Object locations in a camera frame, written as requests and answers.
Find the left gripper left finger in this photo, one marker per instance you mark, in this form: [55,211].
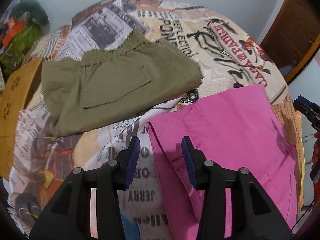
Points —
[67,214]

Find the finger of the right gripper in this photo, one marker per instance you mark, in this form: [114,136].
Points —
[303,100]

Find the pink pants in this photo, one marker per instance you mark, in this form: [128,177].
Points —
[235,128]

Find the newspaper print bed quilt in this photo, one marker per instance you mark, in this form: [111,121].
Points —
[228,58]

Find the orange box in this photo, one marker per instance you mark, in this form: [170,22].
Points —
[14,27]

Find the person right hand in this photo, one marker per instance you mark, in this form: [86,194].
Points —
[314,174]

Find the grey plush pillow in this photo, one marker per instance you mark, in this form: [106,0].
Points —
[29,12]

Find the brown wooden door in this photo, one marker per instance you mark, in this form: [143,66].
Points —
[293,38]

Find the green storage box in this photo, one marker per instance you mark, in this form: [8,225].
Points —
[18,47]

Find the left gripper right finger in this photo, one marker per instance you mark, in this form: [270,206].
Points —
[254,214]

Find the olive green pants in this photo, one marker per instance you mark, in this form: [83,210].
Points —
[105,87]

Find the wooden lap desk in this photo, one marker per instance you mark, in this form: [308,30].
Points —
[19,89]

